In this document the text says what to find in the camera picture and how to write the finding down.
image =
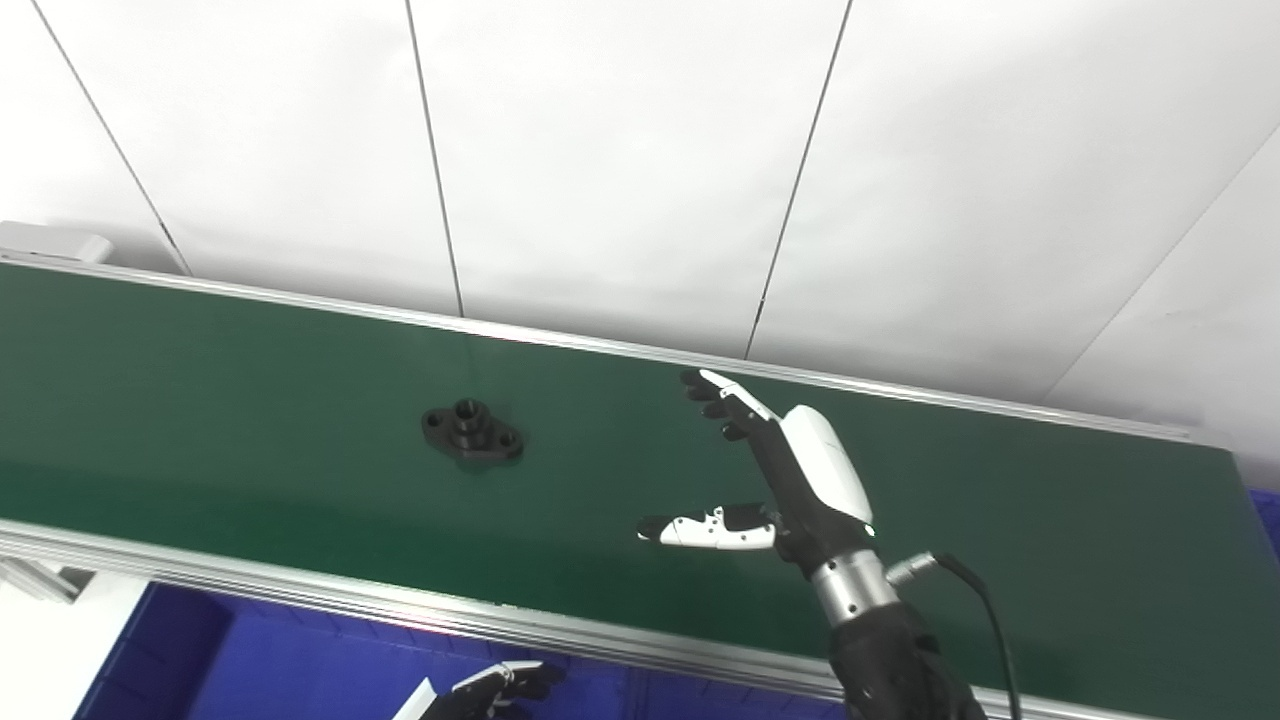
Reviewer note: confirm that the grey conveyor end housing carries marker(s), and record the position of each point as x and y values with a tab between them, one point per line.
50	243

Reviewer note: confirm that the black flanged metal part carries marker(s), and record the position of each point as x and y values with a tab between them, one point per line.
470	432

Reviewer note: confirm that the white conveyor support bracket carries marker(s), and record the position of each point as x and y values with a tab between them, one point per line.
35	580

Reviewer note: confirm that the blue plastic bin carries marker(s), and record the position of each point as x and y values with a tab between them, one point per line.
1268	525
280	670
730	705

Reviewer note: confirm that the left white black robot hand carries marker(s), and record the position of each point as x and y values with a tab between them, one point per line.
480	690

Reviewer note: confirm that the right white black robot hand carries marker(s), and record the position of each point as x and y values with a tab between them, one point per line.
815	470

